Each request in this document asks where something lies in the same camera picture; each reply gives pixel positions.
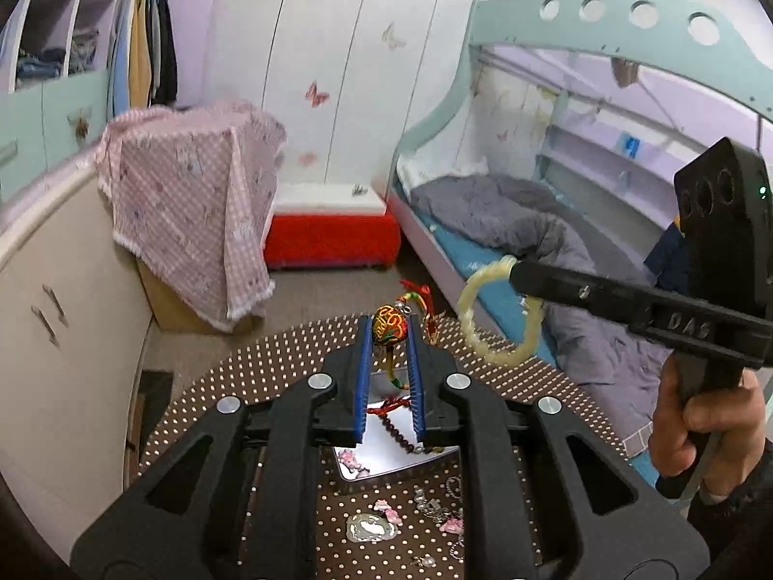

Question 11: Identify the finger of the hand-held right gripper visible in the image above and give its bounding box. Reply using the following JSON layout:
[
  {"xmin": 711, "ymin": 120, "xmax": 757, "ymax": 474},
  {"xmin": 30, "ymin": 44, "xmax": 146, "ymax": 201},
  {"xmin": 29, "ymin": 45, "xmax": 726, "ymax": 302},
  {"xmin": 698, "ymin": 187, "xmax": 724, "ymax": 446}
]
[{"xmin": 509, "ymin": 260, "xmax": 654, "ymax": 330}]

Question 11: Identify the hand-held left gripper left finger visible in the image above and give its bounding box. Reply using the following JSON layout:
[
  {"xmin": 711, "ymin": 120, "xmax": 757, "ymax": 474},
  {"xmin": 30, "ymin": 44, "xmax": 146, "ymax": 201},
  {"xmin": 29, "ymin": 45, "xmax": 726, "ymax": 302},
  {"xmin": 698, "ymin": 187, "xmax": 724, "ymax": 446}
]
[{"xmin": 71, "ymin": 314, "xmax": 375, "ymax": 580}]

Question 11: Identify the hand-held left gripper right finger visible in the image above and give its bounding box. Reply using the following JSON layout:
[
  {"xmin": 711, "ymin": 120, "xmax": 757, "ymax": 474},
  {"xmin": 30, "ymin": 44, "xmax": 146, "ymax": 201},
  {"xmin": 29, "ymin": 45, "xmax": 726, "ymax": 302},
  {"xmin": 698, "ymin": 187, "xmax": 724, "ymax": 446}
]
[{"xmin": 404, "ymin": 313, "xmax": 711, "ymax": 580}]

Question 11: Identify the colourful knotted tassel ornament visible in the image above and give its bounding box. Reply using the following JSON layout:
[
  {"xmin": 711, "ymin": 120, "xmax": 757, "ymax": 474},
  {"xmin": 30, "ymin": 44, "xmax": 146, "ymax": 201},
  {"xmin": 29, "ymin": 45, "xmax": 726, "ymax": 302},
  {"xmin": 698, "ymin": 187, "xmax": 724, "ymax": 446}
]
[{"xmin": 370, "ymin": 279, "xmax": 445, "ymax": 395}]

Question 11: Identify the pale yellow bangle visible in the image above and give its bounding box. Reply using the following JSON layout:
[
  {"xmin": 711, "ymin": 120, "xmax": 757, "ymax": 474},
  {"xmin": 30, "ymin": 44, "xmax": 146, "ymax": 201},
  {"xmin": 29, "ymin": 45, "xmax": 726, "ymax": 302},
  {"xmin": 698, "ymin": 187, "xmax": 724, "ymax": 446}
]
[{"xmin": 457, "ymin": 257, "xmax": 548, "ymax": 367}]

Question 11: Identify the silver metal tin box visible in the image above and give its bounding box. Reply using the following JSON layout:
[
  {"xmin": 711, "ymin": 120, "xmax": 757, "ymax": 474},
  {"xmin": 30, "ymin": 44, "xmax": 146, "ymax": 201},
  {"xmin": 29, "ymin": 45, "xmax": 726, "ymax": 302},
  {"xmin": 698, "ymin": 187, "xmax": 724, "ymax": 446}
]
[{"xmin": 329, "ymin": 368, "xmax": 463, "ymax": 484}]

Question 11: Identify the person's right forearm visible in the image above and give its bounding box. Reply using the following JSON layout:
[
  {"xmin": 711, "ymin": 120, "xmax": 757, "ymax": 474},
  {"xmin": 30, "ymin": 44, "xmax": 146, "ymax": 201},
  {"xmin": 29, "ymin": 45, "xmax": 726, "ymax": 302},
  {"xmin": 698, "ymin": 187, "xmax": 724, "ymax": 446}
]
[{"xmin": 687, "ymin": 440, "xmax": 773, "ymax": 580}]

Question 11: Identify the person's right hand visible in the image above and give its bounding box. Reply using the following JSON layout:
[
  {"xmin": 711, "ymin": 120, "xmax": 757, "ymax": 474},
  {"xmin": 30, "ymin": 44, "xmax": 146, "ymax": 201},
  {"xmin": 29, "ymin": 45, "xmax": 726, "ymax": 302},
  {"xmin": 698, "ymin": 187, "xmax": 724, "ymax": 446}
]
[{"xmin": 649, "ymin": 353, "xmax": 768, "ymax": 502}]

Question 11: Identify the dark blue garment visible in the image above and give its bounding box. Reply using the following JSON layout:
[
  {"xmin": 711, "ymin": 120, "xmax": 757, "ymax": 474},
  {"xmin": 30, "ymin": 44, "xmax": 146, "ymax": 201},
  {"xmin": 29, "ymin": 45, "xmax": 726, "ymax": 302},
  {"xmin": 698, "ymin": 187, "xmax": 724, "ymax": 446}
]
[{"xmin": 643, "ymin": 225, "xmax": 690, "ymax": 294}]

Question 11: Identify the brown dotted tablecloth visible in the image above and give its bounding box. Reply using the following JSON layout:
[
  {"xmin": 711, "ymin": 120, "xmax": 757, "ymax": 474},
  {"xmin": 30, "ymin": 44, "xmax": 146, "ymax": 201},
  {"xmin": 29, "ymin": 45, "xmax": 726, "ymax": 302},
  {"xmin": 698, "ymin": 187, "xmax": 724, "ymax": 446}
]
[{"xmin": 138, "ymin": 313, "xmax": 635, "ymax": 580}]

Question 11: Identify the grey blanket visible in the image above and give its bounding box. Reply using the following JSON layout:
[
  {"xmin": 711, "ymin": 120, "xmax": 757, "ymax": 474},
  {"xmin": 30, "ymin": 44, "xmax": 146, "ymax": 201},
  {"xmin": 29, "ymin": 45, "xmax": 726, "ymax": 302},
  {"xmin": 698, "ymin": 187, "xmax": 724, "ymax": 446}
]
[{"xmin": 409, "ymin": 173, "xmax": 673, "ymax": 455}]

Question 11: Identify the blue bed sheet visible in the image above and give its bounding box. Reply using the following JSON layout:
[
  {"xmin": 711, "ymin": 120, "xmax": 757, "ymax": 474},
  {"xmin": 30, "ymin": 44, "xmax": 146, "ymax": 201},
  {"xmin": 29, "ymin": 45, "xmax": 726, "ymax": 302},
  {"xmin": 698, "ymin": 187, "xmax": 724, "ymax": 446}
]
[{"xmin": 423, "ymin": 216, "xmax": 559, "ymax": 369}]

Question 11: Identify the red ottoman with white top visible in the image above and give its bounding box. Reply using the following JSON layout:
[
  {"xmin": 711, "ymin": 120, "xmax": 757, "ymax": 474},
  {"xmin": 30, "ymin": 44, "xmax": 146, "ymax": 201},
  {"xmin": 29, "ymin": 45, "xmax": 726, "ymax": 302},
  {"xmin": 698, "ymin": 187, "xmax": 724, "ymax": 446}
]
[{"xmin": 264, "ymin": 184, "xmax": 403, "ymax": 270}]

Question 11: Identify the white oval pendant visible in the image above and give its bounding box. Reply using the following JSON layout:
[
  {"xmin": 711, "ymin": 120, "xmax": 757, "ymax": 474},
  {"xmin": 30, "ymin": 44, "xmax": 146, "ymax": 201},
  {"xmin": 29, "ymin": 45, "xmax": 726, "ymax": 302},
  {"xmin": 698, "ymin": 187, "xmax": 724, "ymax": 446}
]
[{"xmin": 344, "ymin": 510, "xmax": 400, "ymax": 544}]

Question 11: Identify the teal bunk bed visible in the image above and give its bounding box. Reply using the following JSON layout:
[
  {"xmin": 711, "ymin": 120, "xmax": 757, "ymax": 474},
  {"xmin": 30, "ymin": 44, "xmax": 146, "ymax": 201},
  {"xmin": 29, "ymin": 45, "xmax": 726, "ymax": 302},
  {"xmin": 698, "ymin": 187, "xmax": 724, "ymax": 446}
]
[{"xmin": 386, "ymin": 0, "xmax": 773, "ymax": 492}]

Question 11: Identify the pink checkered cloth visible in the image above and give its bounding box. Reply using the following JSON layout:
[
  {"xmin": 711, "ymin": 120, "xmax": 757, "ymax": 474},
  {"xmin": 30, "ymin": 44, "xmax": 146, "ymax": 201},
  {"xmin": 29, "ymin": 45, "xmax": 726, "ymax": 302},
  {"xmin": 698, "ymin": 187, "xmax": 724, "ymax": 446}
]
[{"xmin": 93, "ymin": 100, "xmax": 288, "ymax": 335}]

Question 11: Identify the white wardrobe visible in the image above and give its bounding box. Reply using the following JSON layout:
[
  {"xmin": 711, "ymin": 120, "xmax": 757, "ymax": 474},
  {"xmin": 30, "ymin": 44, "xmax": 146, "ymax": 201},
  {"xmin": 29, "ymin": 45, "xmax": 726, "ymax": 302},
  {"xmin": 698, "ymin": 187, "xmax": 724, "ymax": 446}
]
[{"xmin": 198, "ymin": 0, "xmax": 485, "ymax": 189}]

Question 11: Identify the cream cabinet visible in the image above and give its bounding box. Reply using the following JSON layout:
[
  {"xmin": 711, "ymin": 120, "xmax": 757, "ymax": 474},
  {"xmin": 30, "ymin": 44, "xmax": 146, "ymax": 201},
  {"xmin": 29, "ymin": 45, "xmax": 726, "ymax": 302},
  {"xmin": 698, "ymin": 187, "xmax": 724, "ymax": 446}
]
[{"xmin": 0, "ymin": 150, "xmax": 156, "ymax": 536}]

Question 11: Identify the row of hanging clothes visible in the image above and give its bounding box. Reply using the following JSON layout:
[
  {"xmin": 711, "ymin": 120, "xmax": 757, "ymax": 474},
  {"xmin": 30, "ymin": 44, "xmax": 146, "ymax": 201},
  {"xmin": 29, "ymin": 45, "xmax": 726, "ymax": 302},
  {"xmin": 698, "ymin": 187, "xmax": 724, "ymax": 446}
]
[{"xmin": 107, "ymin": 0, "xmax": 180, "ymax": 120}]

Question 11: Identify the teal cabinet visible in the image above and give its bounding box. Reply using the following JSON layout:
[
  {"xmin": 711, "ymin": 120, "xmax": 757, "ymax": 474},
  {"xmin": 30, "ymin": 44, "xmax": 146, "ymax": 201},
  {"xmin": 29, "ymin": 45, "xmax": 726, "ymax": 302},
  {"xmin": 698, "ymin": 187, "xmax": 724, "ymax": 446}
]
[{"xmin": 0, "ymin": 65, "xmax": 111, "ymax": 202}]

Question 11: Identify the folded clothes pile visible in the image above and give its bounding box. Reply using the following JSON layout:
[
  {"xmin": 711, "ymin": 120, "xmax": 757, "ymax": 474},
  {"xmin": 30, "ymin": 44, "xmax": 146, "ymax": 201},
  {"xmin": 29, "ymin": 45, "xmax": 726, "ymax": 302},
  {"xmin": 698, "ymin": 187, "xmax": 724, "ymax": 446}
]
[{"xmin": 14, "ymin": 29, "xmax": 99, "ymax": 81}]

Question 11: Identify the white shelf unit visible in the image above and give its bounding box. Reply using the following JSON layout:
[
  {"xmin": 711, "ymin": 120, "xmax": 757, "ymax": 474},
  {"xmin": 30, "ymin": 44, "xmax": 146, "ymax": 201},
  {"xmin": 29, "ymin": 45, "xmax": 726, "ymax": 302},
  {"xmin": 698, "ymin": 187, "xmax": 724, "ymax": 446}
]
[{"xmin": 0, "ymin": 0, "xmax": 185, "ymax": 96}]

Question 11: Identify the dark red bead bracelet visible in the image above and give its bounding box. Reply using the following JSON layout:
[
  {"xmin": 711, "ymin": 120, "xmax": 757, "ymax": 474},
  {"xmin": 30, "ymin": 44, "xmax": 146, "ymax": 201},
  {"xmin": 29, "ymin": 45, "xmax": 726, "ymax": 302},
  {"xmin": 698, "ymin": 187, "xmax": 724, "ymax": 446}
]
[{"xmin": 365, "ymin": 395, "xmax": 446, "ymax": 456}]

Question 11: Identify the silver chain necklace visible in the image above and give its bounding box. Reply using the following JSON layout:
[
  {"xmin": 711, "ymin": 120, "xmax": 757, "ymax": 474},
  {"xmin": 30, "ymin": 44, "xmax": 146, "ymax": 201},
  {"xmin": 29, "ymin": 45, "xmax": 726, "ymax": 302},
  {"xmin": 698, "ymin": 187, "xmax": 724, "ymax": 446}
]
[{"xmin": 412, "ymin": 476, "xmax": 466, "ymax": 563}]

